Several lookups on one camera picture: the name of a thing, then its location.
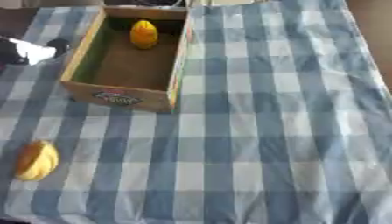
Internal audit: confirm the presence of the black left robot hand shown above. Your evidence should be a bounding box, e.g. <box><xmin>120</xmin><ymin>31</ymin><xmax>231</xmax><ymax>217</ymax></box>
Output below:
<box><xmin>0</xmin><ymin>36</ymin><xmax>74</xmax><ymax>67</ymax></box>

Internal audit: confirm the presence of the yellow and brown toy fruit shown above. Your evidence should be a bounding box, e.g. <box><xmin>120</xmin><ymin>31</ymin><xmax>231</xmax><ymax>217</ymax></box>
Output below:
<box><xmin>13</xmin><ymin>139</ymin><xmax>61</xmax><ymax>182</ymax></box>

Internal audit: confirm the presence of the tan cardboard box green inside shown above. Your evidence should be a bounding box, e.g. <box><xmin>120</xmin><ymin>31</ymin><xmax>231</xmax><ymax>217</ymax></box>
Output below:
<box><xmin>58</xmin><ymin>4</ymin><xmax>195</xmax><ymax>114</ymax></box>

